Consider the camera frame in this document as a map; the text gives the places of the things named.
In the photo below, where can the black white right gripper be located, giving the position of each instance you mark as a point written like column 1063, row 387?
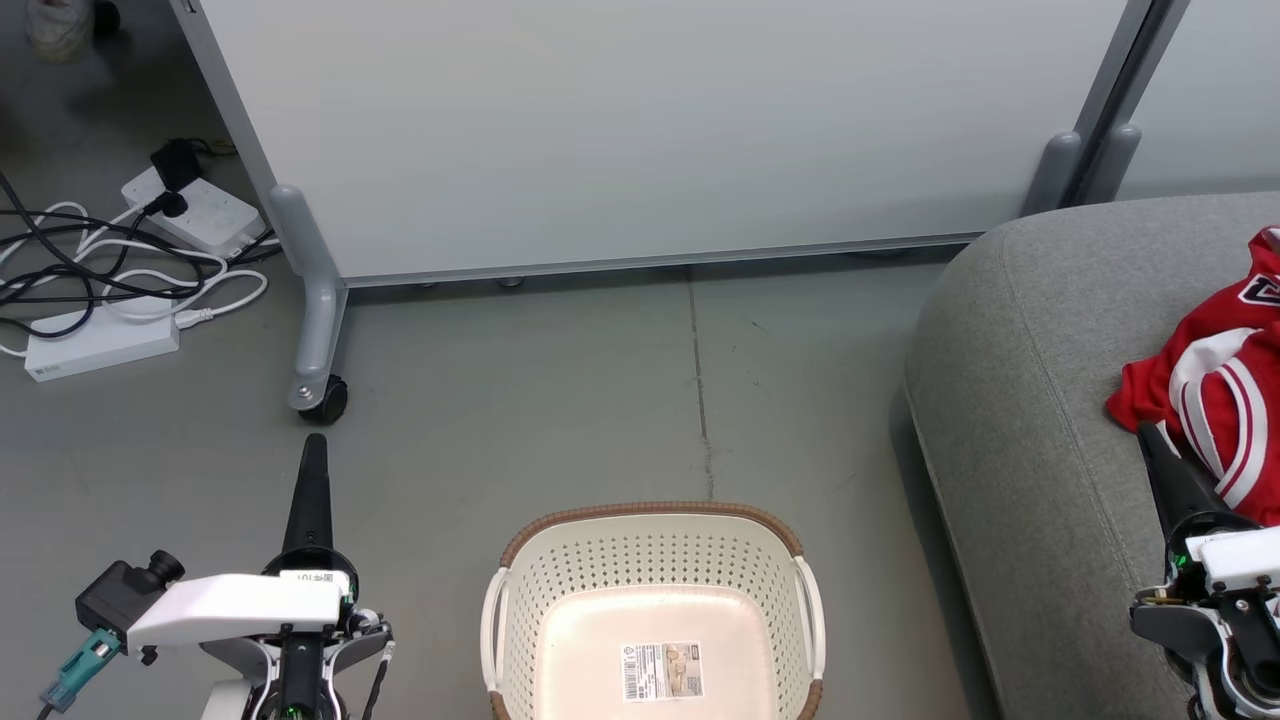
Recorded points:
column 1230, row 640

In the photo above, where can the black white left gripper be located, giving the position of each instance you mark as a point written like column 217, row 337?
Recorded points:
column 300, row 665

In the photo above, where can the short grey partition foot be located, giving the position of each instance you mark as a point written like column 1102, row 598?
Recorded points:
column 1115, row 160
column 1055, row 170

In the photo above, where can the printed paper label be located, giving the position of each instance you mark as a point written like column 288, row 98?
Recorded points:
column 662, row 670

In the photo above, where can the black power adapter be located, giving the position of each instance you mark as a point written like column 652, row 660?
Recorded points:
column 178, row 162

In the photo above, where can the white laundry basket brown rim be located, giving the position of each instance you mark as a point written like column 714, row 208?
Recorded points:
column 600, row 650

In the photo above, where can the light coloured shoe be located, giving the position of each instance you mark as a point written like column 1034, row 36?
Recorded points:
column 60, row 25

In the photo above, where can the white power strip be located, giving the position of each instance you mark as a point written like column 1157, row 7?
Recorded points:
column 215, row 215

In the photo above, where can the grey fabric sofa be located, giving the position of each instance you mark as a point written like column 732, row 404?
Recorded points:
column 1040, row 420

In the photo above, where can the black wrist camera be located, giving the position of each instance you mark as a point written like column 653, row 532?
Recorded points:
column 120, row 590

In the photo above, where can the white rectangular power box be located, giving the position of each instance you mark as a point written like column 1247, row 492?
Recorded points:
column 100, row 345

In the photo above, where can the narrow white partition panel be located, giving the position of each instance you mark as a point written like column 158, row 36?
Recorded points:
column 1220, row 100

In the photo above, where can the black plug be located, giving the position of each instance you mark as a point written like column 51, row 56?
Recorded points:
column 168, row 205

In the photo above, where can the wide white partition panel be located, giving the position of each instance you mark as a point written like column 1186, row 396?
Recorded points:
column 650, row 130

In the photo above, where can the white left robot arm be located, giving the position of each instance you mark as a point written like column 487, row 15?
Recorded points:
column 228, row 703

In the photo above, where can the white camera bracket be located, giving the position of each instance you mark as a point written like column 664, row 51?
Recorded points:
column 230, row 605
column 1240, row 560

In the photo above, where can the red jersey with white stripes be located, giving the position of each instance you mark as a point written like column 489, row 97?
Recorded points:
column 1215, row 400

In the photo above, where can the black caster wheel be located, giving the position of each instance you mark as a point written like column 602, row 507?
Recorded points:
column 332, row 402

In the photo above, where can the long grey partition foot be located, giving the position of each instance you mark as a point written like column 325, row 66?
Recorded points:
column 318, row 300

